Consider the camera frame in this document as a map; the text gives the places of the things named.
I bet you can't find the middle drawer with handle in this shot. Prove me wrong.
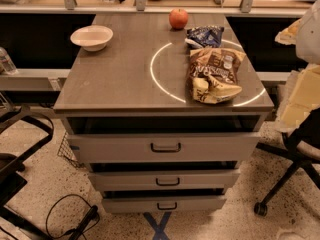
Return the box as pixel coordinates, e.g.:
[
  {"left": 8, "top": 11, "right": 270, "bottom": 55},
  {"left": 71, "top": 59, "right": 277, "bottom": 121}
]
[{"left": 89, "top": 169, "right": 240, "bottom": 192}]

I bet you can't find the black cable on floor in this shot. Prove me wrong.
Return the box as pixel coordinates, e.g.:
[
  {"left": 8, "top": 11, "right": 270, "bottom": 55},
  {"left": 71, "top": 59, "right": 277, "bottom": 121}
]
[{"left": 45, "top": 193, "right": 101, "bottom": 240}]

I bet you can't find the red apple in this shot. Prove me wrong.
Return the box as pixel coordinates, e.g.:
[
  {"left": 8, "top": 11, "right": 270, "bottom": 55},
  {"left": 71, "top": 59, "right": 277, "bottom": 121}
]
[{"left": 169, "top": 8, "right": 188, "bottom": 30}]

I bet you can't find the brown chip bag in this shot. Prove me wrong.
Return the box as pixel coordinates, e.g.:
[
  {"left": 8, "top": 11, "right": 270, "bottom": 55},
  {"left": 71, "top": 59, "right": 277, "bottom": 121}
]
[{"left": 187, "top": 48, "right": 245, "bottom": 104}]

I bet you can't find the bottom drawer with handle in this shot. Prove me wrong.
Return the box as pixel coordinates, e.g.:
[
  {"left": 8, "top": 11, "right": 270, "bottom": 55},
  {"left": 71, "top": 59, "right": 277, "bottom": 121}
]
[{"left": 102, "top": 195, "right": 226, "bottom": 213}]

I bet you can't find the grey metal rail shelf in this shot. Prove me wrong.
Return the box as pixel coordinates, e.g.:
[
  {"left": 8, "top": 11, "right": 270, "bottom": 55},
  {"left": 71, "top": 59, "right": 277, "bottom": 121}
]
[{"left": 0, "top": 69, "right": 70, "bottom": 91}]

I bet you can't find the black chair left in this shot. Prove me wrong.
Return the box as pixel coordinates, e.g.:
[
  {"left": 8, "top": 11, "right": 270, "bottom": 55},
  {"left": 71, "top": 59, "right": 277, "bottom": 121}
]
[{"left": 0, "top": 105, "right": 54, "bottom": 240}]

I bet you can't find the wire mesh basket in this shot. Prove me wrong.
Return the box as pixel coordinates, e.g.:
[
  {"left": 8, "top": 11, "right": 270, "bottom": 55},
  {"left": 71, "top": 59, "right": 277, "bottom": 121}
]
[{"left": 57, "top": 132, "right": 84, "bottom": 169}]

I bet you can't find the top drawer with handle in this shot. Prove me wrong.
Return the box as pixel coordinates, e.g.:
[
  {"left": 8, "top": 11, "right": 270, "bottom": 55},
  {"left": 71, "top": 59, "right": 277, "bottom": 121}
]
[{"left": 68, "top": 132, "right": 260, "bottom": 163}]

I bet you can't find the clear plastic water bottle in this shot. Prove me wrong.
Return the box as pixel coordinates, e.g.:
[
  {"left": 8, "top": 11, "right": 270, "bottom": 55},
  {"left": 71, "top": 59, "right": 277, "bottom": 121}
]
[{"left": 0, "top": 47, "right": 17, "bottom": 75}]

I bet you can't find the black office chair right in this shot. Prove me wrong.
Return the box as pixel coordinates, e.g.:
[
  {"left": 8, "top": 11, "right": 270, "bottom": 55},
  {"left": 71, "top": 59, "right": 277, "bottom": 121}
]
[{"left": 254, "top": 108, "right": 320, "bottom": 216}]

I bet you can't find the grey drawer cabinet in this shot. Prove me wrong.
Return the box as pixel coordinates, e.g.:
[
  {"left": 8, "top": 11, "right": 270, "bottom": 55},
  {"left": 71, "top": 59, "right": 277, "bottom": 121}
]
[{"left": 54, "top": 13, "right": 273, "bottom": 200}]

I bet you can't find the drawer with handle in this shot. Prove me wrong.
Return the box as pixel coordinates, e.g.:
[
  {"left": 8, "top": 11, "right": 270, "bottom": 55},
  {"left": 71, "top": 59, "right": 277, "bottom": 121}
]
[
  {"left": 89, "top": 169, "right": 240, "bottom": 192},
  {"left": 68, "top": 132, "right": 260, "bottom": 163},
  {"left": 102, "top": 195, "right": 226, "bottom": 213}
]

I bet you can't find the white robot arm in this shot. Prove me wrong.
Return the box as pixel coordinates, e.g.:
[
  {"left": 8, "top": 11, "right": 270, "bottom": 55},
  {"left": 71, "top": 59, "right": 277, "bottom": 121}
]
[{"left": 275, "top": 0, "right": 320, "bottom": 132}]

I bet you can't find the blue chip bag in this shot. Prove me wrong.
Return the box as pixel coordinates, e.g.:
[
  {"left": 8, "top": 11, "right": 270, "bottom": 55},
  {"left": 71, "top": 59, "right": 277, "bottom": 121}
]
[{"left": 185, "top": 25, "right": 224, "bottom": 49}]

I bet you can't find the white paper bowl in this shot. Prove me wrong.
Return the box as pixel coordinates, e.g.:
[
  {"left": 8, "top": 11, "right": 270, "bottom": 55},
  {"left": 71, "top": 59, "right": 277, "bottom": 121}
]
[{"left": 70, "top": 25, "right": 113, "bottom": 52}]

